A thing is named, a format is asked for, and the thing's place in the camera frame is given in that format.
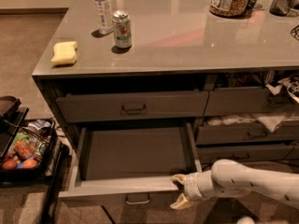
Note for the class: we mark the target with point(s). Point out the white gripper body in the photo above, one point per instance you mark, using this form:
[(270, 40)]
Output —
[(191, 187)]

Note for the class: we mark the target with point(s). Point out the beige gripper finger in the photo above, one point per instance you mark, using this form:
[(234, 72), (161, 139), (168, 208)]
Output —
[(182, 202), (179, 180)]

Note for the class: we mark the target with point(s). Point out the grey drawer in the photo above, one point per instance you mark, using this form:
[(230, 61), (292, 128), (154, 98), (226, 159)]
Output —
[(139, 105), (243, 100), (132, 166), (246, 133), (244, 153)]

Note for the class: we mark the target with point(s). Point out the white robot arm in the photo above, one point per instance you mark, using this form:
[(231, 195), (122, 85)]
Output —
[(231, 179)]

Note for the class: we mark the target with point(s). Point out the grey drawer cabinet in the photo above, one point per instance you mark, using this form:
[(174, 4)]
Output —
[(178, 45)]

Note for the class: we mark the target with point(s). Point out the plastic bags in drawer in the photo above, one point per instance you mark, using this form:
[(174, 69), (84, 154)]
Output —
[(271, 121)]

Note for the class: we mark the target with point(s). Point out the snack packet in drawer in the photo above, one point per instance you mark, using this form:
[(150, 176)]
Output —
[(290, 84)]

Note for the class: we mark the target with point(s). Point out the black basket of groceries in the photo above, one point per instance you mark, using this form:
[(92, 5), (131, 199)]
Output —
[(26, 148)]

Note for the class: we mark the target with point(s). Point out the silver green soda can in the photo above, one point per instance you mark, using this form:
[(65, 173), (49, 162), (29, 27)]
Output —
[(122, 29)]

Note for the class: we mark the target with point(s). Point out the yellow sponge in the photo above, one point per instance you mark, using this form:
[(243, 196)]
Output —
[(64, 53)]

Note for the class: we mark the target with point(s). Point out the clear plastic water bottle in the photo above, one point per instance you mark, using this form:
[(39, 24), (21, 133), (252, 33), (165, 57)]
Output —
[(103, 13)]

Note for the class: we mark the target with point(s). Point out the dark glass container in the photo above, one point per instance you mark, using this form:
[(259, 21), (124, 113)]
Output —
[(281, 7)]

